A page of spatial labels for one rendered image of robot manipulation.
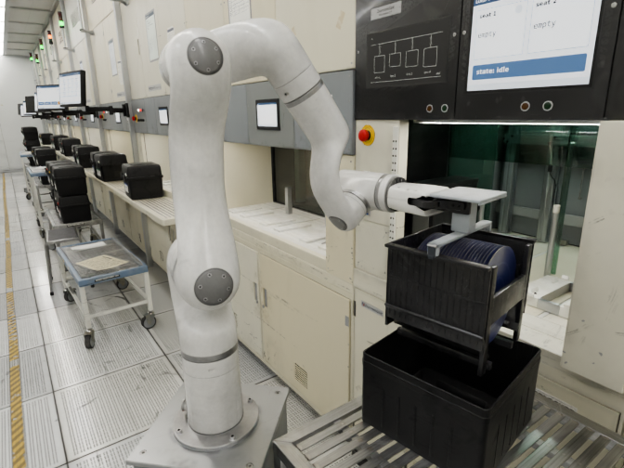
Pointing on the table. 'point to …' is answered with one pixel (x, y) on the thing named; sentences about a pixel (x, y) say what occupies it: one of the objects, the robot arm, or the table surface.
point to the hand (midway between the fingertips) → (465, 203)
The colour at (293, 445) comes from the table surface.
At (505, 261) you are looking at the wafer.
